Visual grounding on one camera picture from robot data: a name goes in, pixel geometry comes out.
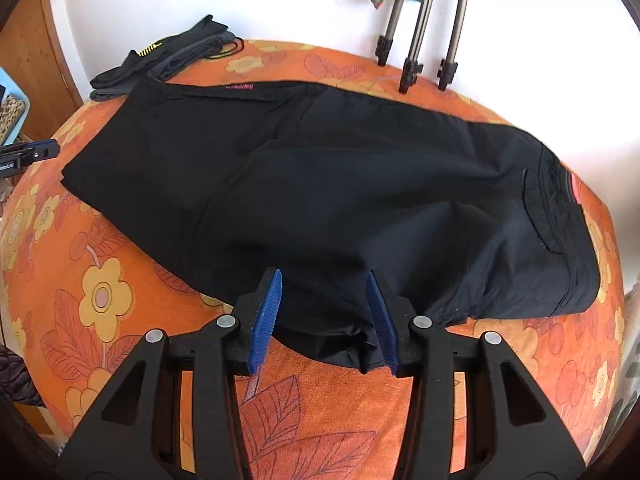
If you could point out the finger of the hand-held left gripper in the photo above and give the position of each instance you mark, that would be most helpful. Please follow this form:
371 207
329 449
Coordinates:
37 150

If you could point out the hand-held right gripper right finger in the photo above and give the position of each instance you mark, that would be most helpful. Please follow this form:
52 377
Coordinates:
381 322

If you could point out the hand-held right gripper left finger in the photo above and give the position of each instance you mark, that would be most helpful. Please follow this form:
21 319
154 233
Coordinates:
265 320

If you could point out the black pants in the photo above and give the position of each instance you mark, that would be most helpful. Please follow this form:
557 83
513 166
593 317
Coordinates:
300 185

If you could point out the light blue box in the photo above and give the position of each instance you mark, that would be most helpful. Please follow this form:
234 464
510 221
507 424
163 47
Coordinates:
15 90

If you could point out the wooden panel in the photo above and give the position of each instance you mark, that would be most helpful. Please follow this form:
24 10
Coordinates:
35 60

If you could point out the folded dark garment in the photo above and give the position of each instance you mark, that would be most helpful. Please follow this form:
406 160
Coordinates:
125 72

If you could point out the orange floral blanket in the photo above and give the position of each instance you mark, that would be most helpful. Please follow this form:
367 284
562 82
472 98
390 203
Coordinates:
125 285

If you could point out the grey folded garment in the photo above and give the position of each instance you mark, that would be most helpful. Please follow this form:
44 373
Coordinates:
192 57

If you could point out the dark quilted cloth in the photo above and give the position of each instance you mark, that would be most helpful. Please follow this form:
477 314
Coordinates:
17 380

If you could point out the metal tripod leg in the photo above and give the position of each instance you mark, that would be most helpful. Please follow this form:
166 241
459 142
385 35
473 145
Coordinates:
414 55
451 55
389 42

